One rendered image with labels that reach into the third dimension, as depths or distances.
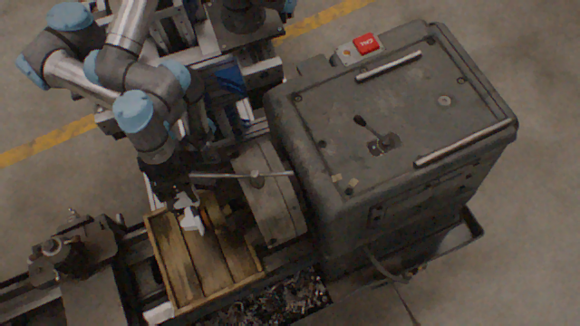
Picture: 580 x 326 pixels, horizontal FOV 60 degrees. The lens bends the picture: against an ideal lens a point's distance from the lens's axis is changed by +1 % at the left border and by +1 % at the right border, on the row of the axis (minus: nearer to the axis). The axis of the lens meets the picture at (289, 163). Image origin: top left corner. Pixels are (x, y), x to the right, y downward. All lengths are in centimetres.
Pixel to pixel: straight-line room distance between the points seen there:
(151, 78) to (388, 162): 63
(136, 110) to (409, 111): 74
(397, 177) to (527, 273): 146
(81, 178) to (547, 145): 253
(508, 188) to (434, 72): 140
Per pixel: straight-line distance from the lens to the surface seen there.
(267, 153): 136
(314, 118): 137
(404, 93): 143
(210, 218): 145
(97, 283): 166
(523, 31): 335
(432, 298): 252
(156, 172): 112
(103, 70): 113
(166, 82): 106
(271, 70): 167
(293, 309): 190
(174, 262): 168
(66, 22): 159
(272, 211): 133
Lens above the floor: 244
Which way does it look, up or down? 64 degrees down
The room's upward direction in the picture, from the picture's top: 11 degrees counter-clockwise
